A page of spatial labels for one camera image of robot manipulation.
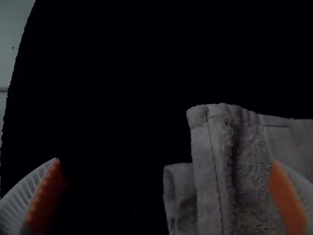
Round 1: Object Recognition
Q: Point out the black mat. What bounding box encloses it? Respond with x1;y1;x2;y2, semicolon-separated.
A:
0;0;313;235

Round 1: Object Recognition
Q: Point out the pale towel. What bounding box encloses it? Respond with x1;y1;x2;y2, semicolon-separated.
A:
162;102;313;235

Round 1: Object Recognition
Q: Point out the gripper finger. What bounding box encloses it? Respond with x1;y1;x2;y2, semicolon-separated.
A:
267;160;313;235
0;157;68;235

